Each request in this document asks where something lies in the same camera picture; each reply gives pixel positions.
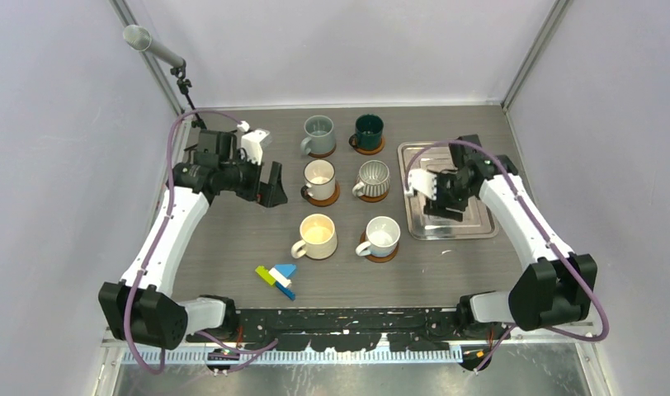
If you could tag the cream mug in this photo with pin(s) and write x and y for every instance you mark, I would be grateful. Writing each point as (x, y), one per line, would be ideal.
(318, 238)

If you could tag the aluminium frame rail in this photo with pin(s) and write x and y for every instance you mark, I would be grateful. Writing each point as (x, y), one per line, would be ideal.
(198, 349)

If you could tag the dark teal mug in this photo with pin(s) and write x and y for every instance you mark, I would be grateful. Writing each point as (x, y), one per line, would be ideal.
(368, 134)

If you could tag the white mug blue outside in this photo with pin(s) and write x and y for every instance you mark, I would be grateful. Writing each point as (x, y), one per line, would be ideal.
(382, 235)

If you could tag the grey microphone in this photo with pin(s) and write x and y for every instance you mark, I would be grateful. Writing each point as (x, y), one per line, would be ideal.
(139, 39)

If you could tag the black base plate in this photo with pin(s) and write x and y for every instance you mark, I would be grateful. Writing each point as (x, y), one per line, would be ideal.
(404, 329)

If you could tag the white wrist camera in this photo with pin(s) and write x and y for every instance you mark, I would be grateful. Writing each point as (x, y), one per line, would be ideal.
(253, 142)
(421, 181)

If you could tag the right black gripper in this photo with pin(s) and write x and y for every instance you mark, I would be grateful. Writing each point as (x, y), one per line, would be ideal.
(439, 206)

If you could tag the metal tray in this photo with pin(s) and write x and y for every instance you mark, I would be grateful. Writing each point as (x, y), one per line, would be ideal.
(478, 221)

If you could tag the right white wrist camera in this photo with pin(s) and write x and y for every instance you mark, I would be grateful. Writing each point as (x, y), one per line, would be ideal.
(421, 181)

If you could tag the black microphone tripod stand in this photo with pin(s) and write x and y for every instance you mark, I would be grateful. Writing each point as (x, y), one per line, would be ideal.
(184, 84)

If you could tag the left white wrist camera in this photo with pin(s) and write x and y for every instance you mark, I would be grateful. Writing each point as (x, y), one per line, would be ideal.
(253, 142)

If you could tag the wooden coaster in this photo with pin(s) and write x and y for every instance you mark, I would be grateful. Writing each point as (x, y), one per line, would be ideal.
(374, 199)
(322, 203)
(323, 155)
(376, 149)
(375, 259)

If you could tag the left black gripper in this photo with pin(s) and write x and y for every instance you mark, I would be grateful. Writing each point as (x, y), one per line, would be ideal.
(269, 194)

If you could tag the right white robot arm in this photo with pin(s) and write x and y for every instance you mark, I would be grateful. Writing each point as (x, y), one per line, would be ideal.
(555, 290)

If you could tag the ribbed clear glass cup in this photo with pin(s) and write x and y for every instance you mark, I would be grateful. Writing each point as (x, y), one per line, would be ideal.
(319, 180)

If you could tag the coloured toy brick stack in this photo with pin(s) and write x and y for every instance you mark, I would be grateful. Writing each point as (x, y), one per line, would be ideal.
(279, 277)

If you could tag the ribbed grey cup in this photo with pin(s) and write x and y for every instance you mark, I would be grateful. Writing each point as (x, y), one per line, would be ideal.
(372, 180)

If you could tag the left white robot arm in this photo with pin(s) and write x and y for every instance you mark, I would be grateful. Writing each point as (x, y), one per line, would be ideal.
(139, 307)

